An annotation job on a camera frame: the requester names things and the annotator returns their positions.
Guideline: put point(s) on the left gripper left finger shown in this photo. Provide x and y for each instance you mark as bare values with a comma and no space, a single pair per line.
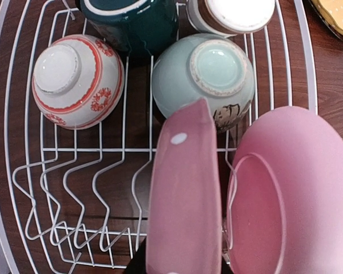
137,265

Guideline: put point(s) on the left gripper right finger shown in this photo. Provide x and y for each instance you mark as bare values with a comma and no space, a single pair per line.
225,266

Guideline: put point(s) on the dark pink polka dot plate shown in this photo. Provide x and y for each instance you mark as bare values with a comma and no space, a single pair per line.
184,233

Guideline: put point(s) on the black rimmed cream plate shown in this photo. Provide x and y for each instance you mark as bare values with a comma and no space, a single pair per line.
330,26

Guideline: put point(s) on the yellow polka dot plate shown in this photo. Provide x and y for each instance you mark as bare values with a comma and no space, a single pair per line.
333,11

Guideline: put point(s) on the light pink plate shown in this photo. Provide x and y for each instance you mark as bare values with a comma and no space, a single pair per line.
285,197

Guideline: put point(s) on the white bowl red pattern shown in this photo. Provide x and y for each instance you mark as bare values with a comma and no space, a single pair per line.
78,81

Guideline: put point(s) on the light blue bowl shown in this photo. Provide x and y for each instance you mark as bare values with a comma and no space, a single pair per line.
205,66

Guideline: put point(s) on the dark green mug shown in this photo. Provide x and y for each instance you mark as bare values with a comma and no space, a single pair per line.
138,28

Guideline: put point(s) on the white and brown cup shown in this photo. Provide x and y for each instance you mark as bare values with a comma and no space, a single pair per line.
229,17

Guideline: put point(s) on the white wire dish rack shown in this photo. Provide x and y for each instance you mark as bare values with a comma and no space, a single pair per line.
70,201

